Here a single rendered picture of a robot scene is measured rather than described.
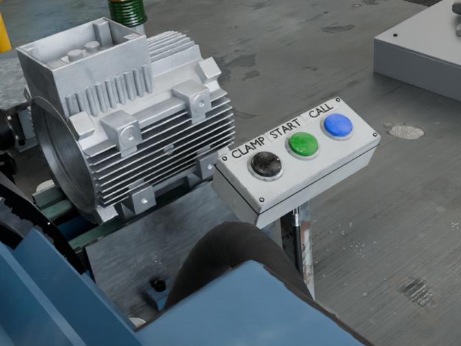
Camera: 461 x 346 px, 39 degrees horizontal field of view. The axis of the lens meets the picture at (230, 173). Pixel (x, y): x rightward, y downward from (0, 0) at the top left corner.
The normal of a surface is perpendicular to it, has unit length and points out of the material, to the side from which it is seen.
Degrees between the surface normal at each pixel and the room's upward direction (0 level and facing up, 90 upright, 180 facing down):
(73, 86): 90
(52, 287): 30
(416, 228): 0
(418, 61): 90
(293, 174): 24
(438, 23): 3
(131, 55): 90
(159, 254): 90
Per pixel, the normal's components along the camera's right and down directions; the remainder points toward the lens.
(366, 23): -0.11, -0.83
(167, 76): 0.23, -0.50
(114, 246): 0.61, 0.38
